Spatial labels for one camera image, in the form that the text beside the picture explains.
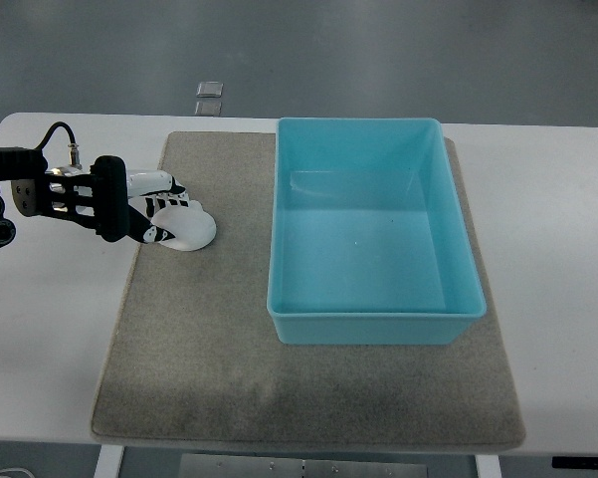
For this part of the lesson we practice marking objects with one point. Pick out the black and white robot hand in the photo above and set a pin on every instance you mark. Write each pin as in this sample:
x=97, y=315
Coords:
x=160, y=191

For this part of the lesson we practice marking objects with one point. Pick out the white bunny plush toy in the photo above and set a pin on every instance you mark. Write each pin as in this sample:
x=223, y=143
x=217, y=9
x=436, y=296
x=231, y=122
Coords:
x=190, y=227

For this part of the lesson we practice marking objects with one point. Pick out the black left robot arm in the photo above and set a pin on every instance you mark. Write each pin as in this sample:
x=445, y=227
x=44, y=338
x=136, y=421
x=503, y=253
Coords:
x=94, y=199

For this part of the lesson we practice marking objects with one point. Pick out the blue plastic box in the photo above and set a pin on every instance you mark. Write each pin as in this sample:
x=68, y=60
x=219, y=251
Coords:
x=370, y=244

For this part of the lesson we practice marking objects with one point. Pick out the lower silver floor plate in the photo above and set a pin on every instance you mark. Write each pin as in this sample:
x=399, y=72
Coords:
x=208, y=108

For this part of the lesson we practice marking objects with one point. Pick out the silver floor plate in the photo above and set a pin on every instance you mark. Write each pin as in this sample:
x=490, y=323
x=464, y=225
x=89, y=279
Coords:
x=210, y=89
x=208, y=108

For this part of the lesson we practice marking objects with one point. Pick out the upper silver floor plate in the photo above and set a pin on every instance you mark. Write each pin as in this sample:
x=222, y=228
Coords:
x=210, y=89

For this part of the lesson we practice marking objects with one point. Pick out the grey felt mat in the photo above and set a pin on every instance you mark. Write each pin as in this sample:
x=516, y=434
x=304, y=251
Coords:
x=195, y=360

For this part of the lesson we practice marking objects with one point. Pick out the left white table leg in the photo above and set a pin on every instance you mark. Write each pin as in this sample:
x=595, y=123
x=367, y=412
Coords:
x=109, y=461

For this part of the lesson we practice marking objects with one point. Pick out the white table leg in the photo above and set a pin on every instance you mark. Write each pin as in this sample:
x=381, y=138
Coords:
x=109, y=461
x=488, y=466

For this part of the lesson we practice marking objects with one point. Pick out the right white table leg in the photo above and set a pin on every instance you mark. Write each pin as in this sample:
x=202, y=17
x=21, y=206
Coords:
x=488, y=466

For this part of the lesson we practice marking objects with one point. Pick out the black table control panel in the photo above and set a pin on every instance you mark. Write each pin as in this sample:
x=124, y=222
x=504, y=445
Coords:
x=575, y=462

